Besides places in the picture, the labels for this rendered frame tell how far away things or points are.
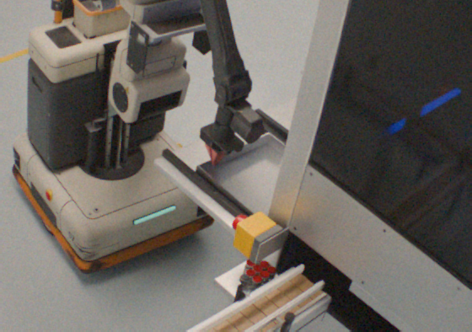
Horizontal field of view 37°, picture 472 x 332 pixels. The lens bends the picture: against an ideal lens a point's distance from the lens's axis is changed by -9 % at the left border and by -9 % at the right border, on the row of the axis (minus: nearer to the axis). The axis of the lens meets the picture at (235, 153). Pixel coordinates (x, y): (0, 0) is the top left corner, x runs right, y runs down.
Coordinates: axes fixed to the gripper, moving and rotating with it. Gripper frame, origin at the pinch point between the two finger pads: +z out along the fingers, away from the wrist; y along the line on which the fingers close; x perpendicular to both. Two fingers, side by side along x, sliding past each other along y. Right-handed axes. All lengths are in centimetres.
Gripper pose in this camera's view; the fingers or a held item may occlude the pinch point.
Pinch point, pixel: (215, 162)
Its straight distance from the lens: 196.6
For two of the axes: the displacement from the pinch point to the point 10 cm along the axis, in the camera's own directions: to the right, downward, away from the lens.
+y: 6.6, 5.9, -4.6
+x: 7.2, -3.4, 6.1
